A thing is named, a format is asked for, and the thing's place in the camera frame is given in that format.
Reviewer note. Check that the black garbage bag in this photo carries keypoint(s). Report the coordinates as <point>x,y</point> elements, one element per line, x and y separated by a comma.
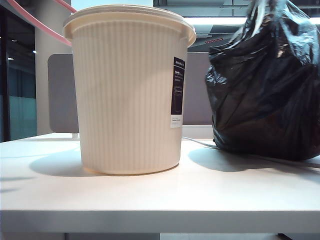
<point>262,87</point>

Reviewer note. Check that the cream ribbed trash can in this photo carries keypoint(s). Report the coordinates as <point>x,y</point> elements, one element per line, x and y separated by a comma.
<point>125,100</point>

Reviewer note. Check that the dark label sticker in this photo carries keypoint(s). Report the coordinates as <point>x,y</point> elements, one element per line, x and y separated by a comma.
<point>178,87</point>

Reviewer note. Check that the white divider foot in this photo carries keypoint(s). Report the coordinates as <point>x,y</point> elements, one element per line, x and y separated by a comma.
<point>75,136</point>

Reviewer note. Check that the red led sign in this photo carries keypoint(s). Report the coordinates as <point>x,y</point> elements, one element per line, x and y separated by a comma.
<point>214,40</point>

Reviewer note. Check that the grey rounded desk divider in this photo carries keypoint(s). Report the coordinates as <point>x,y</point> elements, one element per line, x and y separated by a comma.
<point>62,95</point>

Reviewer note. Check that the ceiling light strip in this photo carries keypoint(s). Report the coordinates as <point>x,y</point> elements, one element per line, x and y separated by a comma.
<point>215,20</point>

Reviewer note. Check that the beige round column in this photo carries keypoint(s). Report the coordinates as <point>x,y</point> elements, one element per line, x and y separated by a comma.
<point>50,70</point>

